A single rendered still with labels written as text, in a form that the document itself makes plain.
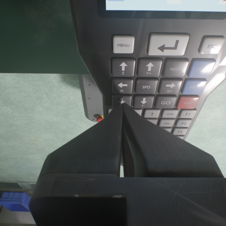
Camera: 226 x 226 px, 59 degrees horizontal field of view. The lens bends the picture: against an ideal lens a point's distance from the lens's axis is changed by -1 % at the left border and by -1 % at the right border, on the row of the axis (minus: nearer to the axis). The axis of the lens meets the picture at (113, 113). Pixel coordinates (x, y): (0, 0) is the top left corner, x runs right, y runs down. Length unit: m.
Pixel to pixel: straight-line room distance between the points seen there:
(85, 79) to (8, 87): 0.70
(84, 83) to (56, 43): 0.71
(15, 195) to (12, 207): 0.43
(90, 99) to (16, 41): 0.79
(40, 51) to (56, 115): 1.35
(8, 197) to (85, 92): 2.27
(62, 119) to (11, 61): 1.36
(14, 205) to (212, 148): 2.72
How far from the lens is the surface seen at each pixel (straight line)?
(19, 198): 3.00
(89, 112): 1.14
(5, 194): 3.10
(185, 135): 0.17
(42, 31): 0.28
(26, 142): 2.07
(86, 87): 1.00
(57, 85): 1.38
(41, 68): 0.31
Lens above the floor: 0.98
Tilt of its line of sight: 40 degrees down
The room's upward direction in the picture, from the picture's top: 179 degrees counter-clockwise
